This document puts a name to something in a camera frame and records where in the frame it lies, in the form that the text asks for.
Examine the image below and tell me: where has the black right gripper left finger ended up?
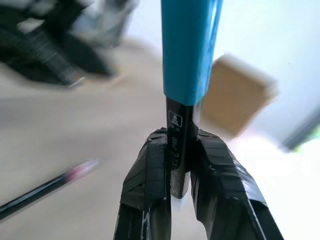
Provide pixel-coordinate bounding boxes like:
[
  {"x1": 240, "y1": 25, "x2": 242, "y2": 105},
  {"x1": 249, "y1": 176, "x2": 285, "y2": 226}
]
[{"x1": 112, "y1": 126, "x2": 173, "y2": 240}]

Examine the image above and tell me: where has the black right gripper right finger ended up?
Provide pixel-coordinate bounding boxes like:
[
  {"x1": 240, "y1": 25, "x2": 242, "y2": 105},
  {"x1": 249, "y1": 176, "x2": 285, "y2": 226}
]
[{"x1": 187, "y1": 124, "x2": 285, "y2": 240}]

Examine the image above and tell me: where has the black pen with blue cap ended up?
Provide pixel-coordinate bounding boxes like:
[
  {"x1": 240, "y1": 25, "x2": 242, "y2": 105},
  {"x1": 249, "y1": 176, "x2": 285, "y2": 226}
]
[{"x1": 159, "y1": 0, "x2": 223, "y2": 200}]

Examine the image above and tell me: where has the black pen with pink band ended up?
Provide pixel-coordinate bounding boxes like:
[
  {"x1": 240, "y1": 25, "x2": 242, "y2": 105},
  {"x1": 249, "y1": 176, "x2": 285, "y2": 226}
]
[{"x1": 0, "y1": 157, "x2": 101, "y2": 213}]

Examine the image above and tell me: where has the grey mesh pen holder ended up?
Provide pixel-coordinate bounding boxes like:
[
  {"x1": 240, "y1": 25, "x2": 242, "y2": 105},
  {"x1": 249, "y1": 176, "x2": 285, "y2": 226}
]
[{"x1": 82, "y1": 0, "x2": 137, "y2": 48}]

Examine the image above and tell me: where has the brown cardboard box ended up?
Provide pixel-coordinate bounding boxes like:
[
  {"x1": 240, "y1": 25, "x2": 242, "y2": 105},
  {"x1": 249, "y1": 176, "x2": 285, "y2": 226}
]
[{"x1": 201, "y1": 53, "x2": 280, "y2": 138}]

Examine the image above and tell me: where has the black robot left gripper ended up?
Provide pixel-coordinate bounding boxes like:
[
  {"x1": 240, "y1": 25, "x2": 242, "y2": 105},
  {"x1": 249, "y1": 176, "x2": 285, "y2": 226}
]
[{"x1": 0, "y1": 0, "x2": 116, "y2": 88}]

